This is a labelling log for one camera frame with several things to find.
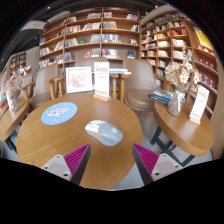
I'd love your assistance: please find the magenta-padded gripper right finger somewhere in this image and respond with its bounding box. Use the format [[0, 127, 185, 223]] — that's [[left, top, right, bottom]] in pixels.
[[131, 143, 184, 186]]

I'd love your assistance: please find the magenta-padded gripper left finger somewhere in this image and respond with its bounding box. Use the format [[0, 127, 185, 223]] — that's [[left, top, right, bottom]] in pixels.
[[41, 143, 92, 186]]

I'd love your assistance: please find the grey computer mouse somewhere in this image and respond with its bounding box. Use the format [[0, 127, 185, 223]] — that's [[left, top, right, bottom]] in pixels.
[[84, 119, 124, 147]]

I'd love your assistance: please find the round blue mouse pad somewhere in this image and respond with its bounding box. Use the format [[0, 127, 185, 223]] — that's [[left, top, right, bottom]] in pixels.
[[40, 101, 78, 126]]

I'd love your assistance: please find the round wooden side table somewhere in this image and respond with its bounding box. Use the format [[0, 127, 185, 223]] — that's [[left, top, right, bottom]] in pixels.
[[0, 98, 30, 153], [149, 99, 216, 168]]

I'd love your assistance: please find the brown padded wooden armchair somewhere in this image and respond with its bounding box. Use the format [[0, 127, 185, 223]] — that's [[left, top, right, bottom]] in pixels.
[[63, 57, 126, 101], [20, 63, 66, 111], [123, 58, 168, 113]]

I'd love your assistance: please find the small white table sign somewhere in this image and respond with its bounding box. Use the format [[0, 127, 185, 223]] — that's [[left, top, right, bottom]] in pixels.
[[188, 85, 210, 125]]

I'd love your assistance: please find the white framed floral picture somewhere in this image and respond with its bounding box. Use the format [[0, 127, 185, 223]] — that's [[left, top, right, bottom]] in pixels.
[[65, 66, 94, 95]]

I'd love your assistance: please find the white sign in wooden base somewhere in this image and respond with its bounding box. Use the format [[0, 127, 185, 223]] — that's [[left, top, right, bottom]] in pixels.
[[92, 61, 112, 102]]

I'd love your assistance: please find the glass vase with pink flowers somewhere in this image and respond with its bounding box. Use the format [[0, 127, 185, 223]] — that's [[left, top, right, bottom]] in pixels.
[[3, 71, 26, 113]]

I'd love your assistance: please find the stack of blue books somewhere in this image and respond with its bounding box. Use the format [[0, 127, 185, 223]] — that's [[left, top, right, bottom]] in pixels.
[[109, 68, 132, 76]]

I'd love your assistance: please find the distant wooden shelf unit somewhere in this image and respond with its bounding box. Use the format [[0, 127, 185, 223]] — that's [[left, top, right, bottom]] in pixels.
[[9, 51, 28, 76]]

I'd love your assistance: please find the tall angled wooden bookshelf unit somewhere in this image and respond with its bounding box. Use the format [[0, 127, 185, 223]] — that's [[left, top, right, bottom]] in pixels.
[[139, 12, 224, 118]]

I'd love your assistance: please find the wide wooden bookshelf unit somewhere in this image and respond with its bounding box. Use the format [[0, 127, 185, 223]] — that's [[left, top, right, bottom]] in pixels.
[[37, 7, 142, 76]]

